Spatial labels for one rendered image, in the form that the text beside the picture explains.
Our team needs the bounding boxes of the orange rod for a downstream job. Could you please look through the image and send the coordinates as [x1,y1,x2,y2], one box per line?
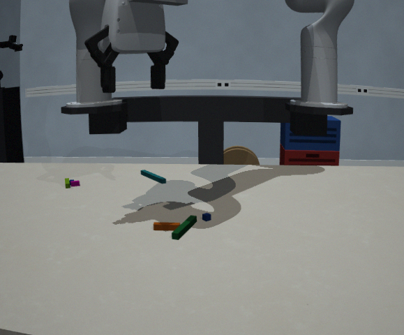
[154,222,180,231]

